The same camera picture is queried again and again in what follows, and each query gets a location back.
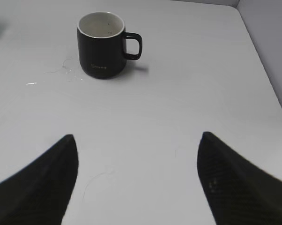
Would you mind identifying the black ceramic mug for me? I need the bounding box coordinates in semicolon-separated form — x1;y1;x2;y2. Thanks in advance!
77;12;143;79

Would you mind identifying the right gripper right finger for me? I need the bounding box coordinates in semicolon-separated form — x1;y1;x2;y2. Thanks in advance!
197;132;282;225

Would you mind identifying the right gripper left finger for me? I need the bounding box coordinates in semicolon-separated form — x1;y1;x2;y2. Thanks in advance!
0;134;78;225

